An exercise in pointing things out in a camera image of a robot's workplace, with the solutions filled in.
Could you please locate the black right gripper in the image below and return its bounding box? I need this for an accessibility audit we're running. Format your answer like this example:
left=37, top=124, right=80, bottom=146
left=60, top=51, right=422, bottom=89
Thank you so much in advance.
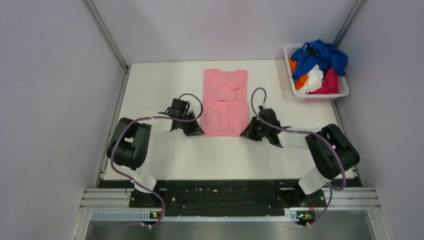
left=241, top=116, right=270, bottom=142

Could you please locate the pink t-shirt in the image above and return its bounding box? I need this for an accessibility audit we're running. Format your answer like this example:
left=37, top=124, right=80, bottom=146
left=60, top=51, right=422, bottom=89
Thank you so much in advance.
left=200, top=68, right=249, bottom=138

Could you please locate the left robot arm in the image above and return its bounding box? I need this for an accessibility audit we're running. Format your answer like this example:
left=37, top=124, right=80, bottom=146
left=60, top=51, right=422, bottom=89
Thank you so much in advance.
left=106, top=98, right=205, bottom=207

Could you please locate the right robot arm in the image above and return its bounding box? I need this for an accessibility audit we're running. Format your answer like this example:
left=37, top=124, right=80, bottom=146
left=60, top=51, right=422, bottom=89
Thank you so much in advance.
left=240, top=107, right=360, bottom=206

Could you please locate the orange t-shirt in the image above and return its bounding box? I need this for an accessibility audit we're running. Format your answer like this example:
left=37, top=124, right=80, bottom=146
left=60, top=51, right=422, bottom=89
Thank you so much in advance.
left=288, top=57, right=309, bottom=90

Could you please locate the white t-shirt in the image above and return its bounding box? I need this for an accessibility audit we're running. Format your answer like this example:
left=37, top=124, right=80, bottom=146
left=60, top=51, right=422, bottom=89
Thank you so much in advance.
left=297, top=64, right=324, bottom=94

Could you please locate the magenta t-shirt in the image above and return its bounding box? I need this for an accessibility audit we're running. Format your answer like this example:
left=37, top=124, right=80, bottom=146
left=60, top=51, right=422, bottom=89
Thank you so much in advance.
left=308, top=67, right=340, bottom=95

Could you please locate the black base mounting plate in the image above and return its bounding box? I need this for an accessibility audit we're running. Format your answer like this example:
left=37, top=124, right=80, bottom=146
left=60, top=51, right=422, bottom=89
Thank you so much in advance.
left=98, top=179, right=337, bottom=219

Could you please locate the blue t-shirt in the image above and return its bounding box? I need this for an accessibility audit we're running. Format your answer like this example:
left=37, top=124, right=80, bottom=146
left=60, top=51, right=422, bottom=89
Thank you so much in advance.
left=290, top=39, right=349, bottom=82

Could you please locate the white plastic laundry basket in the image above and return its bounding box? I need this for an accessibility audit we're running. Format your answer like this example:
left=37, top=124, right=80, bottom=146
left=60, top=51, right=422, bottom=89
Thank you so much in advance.
left=283, top=43, right=350, bottom=103

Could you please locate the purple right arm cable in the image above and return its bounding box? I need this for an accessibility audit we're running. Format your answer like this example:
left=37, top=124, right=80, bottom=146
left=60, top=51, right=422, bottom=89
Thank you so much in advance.
left=250, top=87, right=347, bottom=228

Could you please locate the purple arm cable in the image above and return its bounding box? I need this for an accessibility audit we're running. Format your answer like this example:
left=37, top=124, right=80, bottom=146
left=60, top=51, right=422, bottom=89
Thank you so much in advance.
left=250, top=87, right=347, bottom=228
left=109, top=93, right=204, bottom=229

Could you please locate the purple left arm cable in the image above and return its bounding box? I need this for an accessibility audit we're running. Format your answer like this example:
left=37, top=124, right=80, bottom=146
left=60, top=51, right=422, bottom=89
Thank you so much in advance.
left=109, top=93, right=204, bottom=229

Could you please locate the aluminium front rail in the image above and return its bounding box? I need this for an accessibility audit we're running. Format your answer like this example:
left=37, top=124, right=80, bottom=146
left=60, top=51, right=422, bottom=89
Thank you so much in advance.
left=80, top=187, right=381, bottom=222

